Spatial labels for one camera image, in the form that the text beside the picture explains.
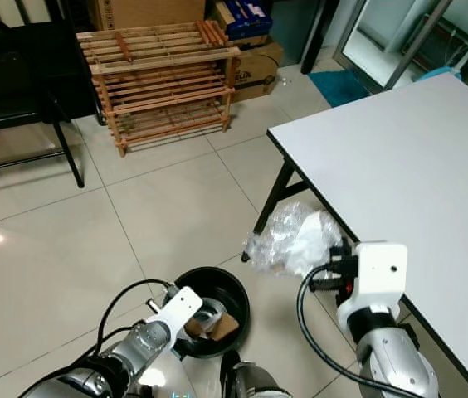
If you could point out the blue box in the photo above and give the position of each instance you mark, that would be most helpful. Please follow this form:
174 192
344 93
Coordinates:
242 16

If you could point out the brown cardboard scrap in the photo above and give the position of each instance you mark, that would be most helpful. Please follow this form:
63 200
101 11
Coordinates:
221 326

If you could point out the large brown cardboard box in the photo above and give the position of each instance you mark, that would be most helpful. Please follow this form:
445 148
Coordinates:
143 12

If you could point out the teal floor mat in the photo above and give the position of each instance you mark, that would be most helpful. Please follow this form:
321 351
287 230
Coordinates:
338 87

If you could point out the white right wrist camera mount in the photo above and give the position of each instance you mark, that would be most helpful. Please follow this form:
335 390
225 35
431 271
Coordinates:
379 269

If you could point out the wooden slatted shoe rack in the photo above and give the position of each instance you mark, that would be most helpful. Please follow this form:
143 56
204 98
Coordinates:
159 87

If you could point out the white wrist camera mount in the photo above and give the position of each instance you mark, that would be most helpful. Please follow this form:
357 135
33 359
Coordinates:
182 308
379 269

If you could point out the glass door with metal frame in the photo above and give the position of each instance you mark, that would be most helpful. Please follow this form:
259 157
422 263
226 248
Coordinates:
400 37

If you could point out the small printed cardboard box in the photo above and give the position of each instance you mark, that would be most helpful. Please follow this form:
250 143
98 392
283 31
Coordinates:
255 70

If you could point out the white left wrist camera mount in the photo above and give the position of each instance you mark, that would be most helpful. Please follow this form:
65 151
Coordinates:
182 308

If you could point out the black chair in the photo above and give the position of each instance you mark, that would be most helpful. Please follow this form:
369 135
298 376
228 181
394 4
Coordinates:
10 79

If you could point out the light blue plastic basin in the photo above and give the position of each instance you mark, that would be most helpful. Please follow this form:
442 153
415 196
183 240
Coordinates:
437 73

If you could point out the black round rubbish bin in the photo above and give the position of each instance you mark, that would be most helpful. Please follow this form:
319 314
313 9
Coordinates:
226 282

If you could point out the clear plastic bag of trash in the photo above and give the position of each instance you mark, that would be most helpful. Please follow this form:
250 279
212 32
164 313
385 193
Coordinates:
292 240

